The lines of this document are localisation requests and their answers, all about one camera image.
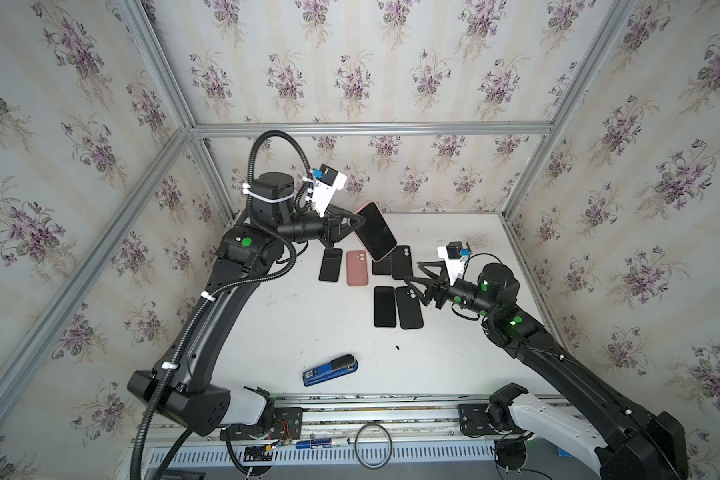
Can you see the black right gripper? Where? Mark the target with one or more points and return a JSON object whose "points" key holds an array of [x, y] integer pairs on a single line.
{"points": [[445, 288]]}

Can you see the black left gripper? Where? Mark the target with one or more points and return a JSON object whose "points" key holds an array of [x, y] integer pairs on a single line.
{"points": [[327, 227]]}

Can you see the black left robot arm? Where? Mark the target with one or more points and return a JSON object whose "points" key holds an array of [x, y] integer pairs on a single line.
{"points": [[260, 247]]}

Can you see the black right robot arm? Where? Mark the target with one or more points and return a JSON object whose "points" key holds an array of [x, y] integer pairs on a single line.
{"points": [[614, 436]]}

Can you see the blue black stapler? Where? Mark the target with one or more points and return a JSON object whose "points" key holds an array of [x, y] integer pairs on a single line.
{"points": [[338, 367]]}

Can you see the blue marker pen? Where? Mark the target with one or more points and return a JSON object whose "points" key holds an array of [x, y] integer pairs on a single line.
{"points": [[323, 443]]}

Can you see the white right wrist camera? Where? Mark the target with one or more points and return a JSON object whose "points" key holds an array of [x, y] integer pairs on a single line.
{"points": [[455, 256]]}

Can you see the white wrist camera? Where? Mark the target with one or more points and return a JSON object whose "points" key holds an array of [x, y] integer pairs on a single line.
{"points": [[322, 183], [455, 256]]}

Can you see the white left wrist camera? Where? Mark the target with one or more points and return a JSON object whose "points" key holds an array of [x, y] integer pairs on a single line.
{"points": [[322, 183]]}

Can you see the aluminium mounting rail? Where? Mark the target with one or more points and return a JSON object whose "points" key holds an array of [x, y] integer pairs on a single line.
{"points": [[417, 416]]}

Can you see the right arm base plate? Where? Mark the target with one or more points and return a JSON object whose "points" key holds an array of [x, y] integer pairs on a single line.
{"points": [[480, 419]]}

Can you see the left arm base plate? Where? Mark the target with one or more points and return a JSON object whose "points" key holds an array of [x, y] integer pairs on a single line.
{"points": [[275, 424]]}

